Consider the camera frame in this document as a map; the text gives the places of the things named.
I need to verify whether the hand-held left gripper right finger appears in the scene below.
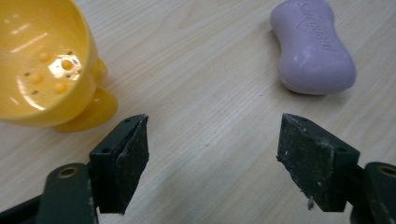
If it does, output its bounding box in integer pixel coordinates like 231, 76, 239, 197
276, 113, 361, 213

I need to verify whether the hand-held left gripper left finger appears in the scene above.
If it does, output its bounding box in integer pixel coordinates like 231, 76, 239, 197
89, 113, 150, 216

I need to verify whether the purple soap bar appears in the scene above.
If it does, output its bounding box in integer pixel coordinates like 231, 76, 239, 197
269, 0, 358, 96

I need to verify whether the yellow plastic soap dish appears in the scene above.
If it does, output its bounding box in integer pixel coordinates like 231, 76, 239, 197
0, 0, 119, 134

